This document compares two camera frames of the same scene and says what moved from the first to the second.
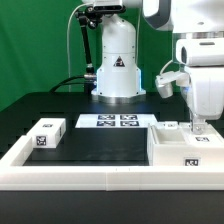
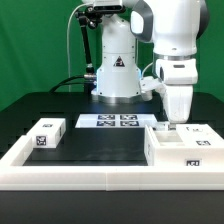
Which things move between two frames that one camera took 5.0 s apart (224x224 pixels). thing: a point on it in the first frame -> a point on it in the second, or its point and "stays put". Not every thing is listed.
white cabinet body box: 177,145 stays put
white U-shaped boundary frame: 14,175 stays put
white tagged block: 209,138 stays put
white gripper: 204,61 -> 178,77
